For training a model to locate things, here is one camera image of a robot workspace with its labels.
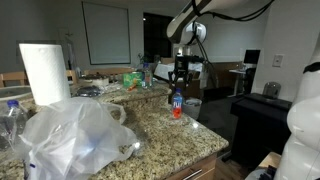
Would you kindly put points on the orange marker pen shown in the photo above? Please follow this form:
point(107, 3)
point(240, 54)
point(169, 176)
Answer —
point(132, 88)

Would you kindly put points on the grey bucket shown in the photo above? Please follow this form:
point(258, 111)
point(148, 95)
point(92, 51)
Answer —
point(193, 108)

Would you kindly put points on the white wall switch plate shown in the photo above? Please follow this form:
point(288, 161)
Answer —
point(278, 60)

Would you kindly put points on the wooden chair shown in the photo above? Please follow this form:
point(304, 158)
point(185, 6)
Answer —
point(71, 76)
point(13, 78)

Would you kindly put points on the green cardboard box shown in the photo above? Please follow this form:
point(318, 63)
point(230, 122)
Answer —
point(132, 80)

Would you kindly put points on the wooden board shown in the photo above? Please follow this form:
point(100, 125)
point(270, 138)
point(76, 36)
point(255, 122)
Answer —
point(270, 159)

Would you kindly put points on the clear bottle with dark cap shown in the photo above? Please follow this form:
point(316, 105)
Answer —
point(147, 76)

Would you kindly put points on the white paper towel roll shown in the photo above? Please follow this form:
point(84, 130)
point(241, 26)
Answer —
point(46, 75)

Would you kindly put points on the black cabinet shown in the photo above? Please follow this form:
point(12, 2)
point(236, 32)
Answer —
point(260, 130)

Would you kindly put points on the small blue-capped water bottle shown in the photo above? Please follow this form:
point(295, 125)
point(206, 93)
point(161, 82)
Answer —
point(177, 105)

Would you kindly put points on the brown sofa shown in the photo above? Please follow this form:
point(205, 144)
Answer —
point(223, 76)

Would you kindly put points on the black computer monitor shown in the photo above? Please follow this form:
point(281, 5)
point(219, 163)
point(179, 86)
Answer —
point(252, 56)

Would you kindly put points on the glass dome jar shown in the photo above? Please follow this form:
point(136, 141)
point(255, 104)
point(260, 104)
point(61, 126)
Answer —
point(271, 90)

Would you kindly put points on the white cloth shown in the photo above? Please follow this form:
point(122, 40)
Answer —
point(163, 70)

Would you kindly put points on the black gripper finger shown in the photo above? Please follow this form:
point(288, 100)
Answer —
point(171, 79)
point(190, 80)

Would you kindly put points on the large dark window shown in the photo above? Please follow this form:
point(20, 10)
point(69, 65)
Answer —
point(156, 36)

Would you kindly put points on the white desk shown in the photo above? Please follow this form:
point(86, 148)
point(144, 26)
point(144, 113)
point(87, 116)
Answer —
point(237, 72)

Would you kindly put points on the translucent white plastic bag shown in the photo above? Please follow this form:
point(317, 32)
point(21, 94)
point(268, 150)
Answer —
point(76, 140)

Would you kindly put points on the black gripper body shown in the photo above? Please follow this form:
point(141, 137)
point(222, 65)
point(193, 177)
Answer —
point(184, 66)

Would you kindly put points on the steel sink basin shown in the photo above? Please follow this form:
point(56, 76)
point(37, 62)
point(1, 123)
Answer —
point(13, 92)

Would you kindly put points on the large clear blue-capped bottle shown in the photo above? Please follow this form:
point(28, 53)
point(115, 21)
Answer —
point(15, 121)

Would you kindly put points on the dark flat dish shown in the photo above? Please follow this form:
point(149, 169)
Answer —
point(87, 91)

